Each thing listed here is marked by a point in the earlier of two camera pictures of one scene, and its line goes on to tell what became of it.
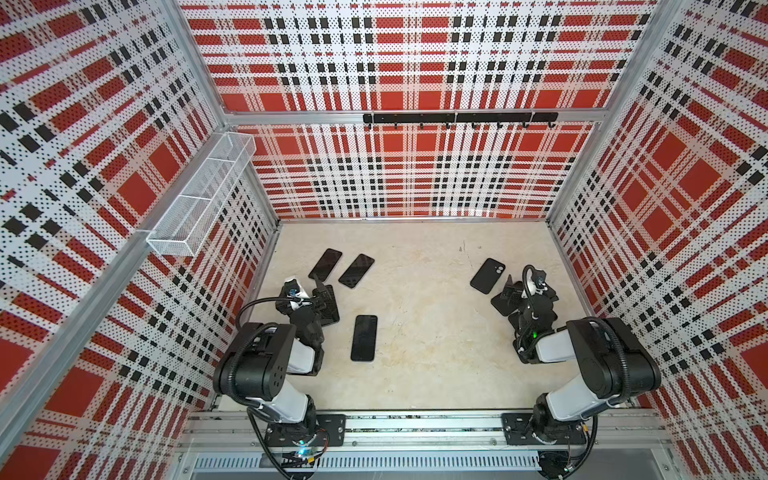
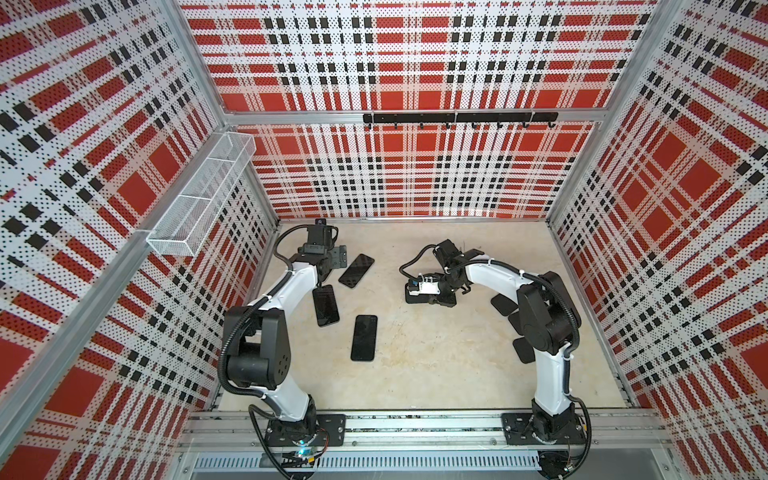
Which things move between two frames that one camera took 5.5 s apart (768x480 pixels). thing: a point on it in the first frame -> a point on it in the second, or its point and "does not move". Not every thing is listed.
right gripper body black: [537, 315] -> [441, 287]
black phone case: [507, 305] does not move
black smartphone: [357, 271] does not move
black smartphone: [364, 338] does not move
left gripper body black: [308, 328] -> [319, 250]
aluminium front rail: [629, 442] does not move
